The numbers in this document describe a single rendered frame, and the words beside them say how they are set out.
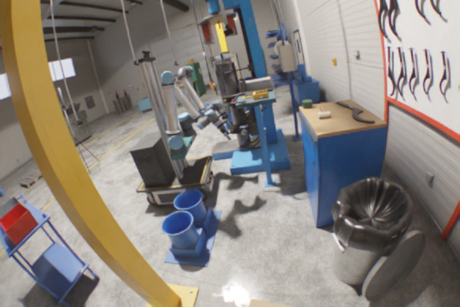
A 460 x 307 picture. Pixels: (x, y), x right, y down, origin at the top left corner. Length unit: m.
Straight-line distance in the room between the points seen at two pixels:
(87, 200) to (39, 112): 0.44
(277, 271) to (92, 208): 1.37
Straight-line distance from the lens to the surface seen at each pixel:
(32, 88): 0.93
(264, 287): 1.68
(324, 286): 1.67
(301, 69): 5.40
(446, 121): 1.92
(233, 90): 3.00
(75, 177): 0.97
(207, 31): 3.12
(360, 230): 1.14
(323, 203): 1.77
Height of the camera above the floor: 1.53
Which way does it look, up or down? 21 degrees down
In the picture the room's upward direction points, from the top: 14 degrees counter-clockwise
